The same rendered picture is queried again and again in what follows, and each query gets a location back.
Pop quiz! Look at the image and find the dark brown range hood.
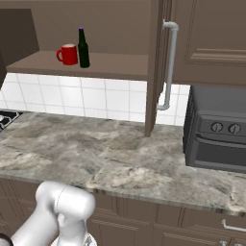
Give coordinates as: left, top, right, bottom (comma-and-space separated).
0, 8, 40, 86

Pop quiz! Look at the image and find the dark green beer bottle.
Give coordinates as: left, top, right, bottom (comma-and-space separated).
77, 26, 91, 69

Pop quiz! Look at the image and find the brown open wall cabinet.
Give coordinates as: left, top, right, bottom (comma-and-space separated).
5, 0, 160, 83

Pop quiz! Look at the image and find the black hob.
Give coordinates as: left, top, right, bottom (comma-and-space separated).
0, 109, 22, 132

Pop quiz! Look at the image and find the red mug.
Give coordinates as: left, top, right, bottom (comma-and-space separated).
56, 43, 79, 66

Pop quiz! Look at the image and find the grey drawer handle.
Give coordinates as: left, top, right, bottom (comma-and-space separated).
221, 218, 246, 234

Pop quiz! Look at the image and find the brown closed wall cabinet door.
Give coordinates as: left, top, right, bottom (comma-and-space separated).
170, 0, 246, 89

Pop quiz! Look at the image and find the grey cabinet door handle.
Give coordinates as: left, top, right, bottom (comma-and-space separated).
156, 19, 180, 111

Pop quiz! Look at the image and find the brown drawer front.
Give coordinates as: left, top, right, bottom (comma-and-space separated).
179, 207, 246, 240

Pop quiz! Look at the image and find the brown base cabinet door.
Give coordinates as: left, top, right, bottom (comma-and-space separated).
86, 212, 157, 246
153, 224, 229, 246
0, 178, 40, 239

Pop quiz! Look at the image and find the dark grey toaster oven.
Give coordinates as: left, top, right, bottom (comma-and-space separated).
183, 84, 246, 174

